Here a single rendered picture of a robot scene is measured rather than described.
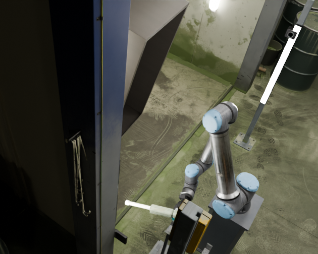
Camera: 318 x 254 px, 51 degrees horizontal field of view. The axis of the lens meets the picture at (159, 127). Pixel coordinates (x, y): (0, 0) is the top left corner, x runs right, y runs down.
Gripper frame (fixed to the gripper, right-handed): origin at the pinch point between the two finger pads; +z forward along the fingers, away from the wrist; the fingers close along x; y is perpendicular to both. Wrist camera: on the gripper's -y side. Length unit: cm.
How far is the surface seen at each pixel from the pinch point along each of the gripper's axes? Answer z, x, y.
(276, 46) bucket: -352, -41, 34
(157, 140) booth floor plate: -122, 61, 46
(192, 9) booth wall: -268, 61, -42
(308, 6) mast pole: -153, -61, -87
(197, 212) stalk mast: 56, -27, -83
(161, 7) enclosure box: -73, 28, -108
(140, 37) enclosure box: -36, 28, -104
